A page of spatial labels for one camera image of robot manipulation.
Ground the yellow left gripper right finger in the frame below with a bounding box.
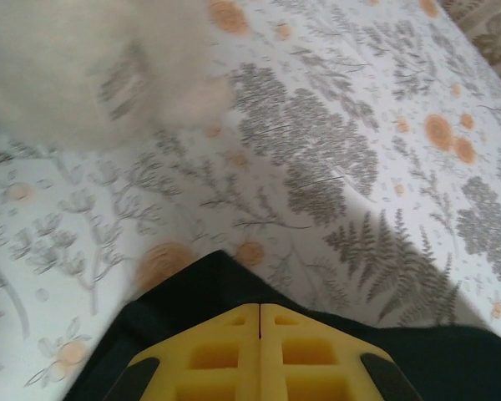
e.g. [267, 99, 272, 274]
[261, 303, 421, 401]

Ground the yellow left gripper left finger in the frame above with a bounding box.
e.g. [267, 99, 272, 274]
[108, 303, 261, 401]

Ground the black t-shirt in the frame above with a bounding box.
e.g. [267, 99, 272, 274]
[62, 248, 501, 401]

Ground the white plush toy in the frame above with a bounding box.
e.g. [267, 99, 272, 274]
[0, 0, 235, 154]

